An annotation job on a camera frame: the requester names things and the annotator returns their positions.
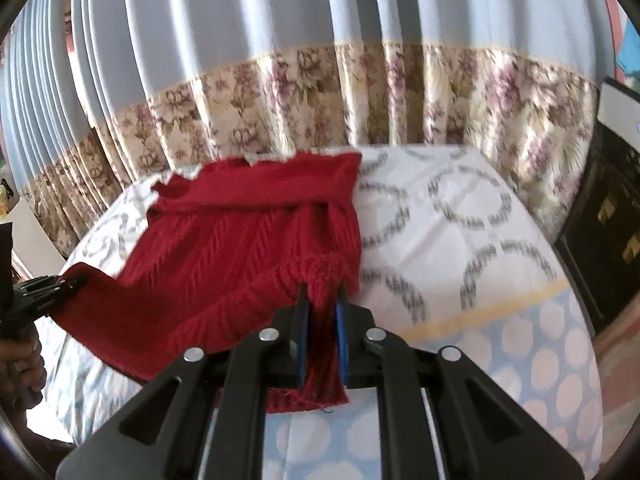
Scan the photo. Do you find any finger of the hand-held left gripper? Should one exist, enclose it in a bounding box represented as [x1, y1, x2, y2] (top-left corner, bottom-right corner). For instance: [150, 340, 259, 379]
[19, 273, 88, 295]
[20, 290, 71, 320]

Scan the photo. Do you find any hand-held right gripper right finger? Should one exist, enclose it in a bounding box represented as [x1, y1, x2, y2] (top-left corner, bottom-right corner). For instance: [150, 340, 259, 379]
[334, 284, 586, 480]

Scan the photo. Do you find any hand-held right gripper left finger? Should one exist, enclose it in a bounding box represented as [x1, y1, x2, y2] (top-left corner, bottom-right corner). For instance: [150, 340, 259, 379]
[56, 282, 313, 480]

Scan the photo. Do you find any red knitted sweater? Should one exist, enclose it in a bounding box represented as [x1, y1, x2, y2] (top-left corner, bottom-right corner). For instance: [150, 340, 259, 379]
[49, 150, 365, 415]

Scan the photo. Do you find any person's left hand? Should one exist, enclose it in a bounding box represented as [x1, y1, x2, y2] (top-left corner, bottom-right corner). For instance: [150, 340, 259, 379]
[0, 332, 49, 402]

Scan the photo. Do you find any white board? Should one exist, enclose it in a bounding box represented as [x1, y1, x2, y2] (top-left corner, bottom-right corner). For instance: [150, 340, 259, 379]
[9, 195, 68, 281]

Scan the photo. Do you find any printed bed sheet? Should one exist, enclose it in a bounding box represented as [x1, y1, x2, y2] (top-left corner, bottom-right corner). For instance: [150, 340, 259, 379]
[37, 144, 603, 480]

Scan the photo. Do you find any blue curtain with floral border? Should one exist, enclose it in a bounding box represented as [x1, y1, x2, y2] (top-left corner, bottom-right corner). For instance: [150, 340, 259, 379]
[70, 0, 618, 243]
[0, 0, 128, 261]

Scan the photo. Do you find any black cabinet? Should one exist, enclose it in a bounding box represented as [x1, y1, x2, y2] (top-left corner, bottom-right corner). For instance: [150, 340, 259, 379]
[554, 119, 640, 342]

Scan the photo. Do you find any white box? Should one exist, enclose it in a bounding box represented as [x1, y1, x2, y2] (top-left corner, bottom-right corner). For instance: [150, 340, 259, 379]
[597, 77, 640, 137]

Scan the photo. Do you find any colourful wall hanging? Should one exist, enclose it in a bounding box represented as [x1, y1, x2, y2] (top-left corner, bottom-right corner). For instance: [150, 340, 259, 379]
[612, 2, 640, 83]

